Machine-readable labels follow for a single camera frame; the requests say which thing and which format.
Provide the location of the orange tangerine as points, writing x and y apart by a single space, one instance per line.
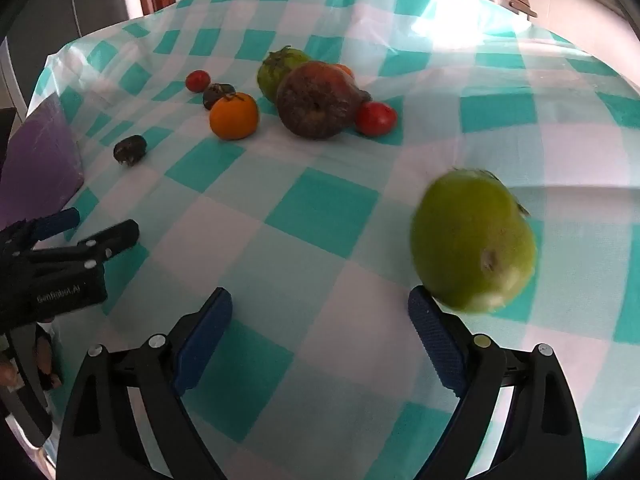
234 116

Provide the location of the large green round fruit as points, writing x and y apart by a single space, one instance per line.
472 240

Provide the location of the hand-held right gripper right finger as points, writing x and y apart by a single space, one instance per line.
432 332

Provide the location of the dark purple small fruit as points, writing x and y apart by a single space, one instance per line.
130 150
217 92
364 96

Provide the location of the person's left hand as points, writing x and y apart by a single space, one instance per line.
46 360

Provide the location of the grey refrigerator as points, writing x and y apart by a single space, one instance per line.
65 0

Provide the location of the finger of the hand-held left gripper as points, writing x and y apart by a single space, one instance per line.
57 222
112 240

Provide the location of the purple translucent plastic container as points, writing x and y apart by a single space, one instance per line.
40 160

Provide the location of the brown wrinkled round fruit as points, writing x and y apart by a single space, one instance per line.
316 101

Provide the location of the green fruit with leafy stem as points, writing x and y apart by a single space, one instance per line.
277 72

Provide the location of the small red tomato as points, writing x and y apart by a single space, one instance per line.
198 80

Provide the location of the teal white checkered tablecloth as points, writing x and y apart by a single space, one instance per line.
320 210

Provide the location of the orange-red round fruit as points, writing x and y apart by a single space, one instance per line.
346 70

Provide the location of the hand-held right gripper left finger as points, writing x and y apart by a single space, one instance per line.
207 327

